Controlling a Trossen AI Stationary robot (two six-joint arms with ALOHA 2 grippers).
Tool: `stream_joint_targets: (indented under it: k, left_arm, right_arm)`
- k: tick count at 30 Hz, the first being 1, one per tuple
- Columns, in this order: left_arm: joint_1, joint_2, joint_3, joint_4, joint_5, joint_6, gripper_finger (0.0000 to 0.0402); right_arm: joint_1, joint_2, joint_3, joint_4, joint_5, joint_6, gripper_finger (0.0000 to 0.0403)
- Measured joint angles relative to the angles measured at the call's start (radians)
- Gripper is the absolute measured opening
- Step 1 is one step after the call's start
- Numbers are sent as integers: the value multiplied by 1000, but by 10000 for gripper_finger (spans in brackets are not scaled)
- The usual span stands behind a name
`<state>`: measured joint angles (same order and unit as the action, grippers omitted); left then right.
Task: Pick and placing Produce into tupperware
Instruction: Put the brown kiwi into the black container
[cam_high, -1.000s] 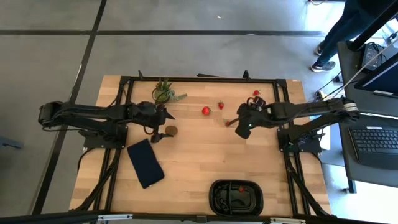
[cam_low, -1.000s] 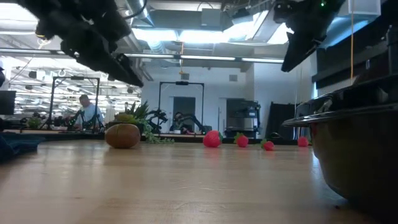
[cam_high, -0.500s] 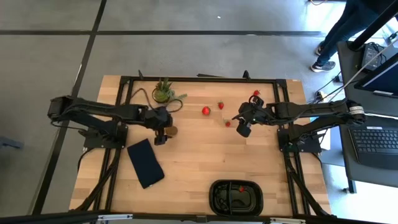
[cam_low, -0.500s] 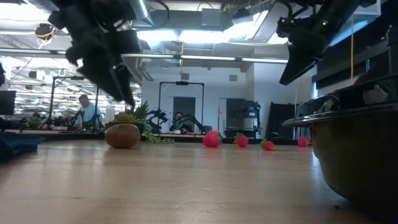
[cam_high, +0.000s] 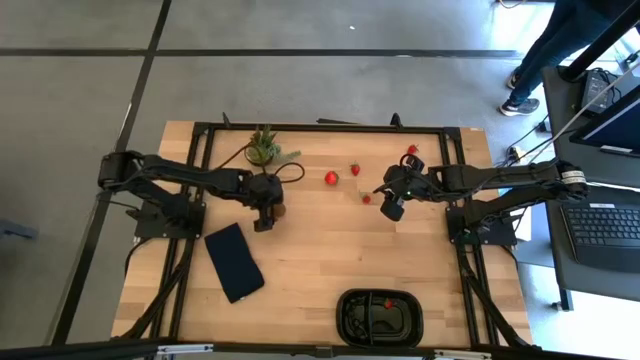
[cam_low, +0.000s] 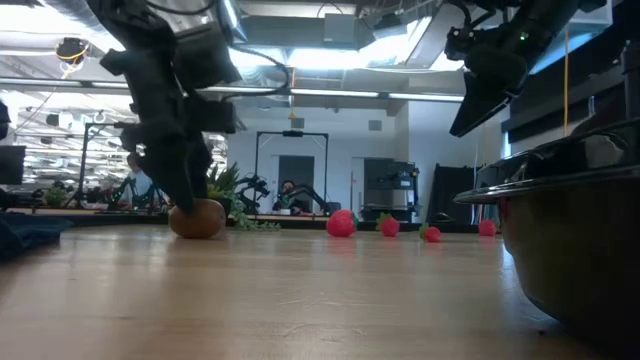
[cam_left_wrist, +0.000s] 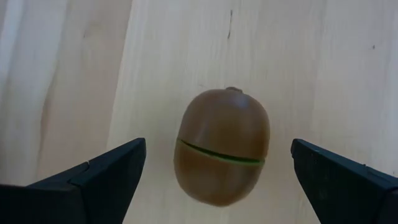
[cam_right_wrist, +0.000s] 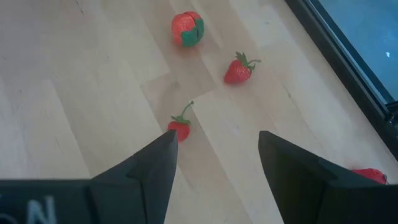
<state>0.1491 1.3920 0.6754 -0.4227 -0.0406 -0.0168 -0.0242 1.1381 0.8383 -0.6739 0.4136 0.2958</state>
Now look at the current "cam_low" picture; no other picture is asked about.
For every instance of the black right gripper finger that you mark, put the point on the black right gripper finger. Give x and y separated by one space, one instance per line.
475 105

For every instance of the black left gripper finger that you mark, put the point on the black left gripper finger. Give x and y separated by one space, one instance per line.
203 170
175 180

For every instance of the brown toy kiwi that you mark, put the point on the brown toy kiwi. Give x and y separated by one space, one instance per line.
200 222

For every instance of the small red toy strawberry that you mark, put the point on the small red toy strawberry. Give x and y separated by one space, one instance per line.
486 228
389 227
431 234

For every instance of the large red toy strawberry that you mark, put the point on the large red toy strawberry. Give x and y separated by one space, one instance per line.
341 224

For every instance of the black background robot arm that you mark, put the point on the black background robot arm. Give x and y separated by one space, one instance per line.
252 185
312 195

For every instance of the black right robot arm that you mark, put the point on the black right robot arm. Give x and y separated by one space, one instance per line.
550 20

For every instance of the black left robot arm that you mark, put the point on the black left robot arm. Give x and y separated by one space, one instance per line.
125 15

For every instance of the potted artificial succulent plant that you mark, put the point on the potted artificial succulent plant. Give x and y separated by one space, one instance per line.
225 180

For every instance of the person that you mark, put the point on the person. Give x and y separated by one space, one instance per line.
287 192
137 180

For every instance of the black background panel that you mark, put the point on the black background panel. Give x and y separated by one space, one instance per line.
450 192

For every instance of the black ceiling device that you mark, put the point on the black ceiling device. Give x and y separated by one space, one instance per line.
72 50

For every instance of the background wooden workbench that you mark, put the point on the background wooden workbench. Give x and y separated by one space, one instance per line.
310 218

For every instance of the black background cabinet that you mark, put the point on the black background cabinet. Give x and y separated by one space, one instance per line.
392 190

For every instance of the small background potted plant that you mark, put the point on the small background potted plant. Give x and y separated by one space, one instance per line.
55 197

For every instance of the black background monitor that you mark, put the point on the black background monitor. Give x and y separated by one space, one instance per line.
11 165

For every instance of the dark blue folded cloth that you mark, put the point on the dark blue folded cloth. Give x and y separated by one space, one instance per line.
25 232

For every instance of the dark metal bowl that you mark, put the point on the dark metal bowl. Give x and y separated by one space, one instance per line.
575 250

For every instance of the black background rig frame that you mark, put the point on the black background rig frame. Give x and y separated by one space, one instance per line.
84 165
292 133

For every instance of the black aluminium table frame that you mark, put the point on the black aluminium table frame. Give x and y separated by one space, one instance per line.
300 226

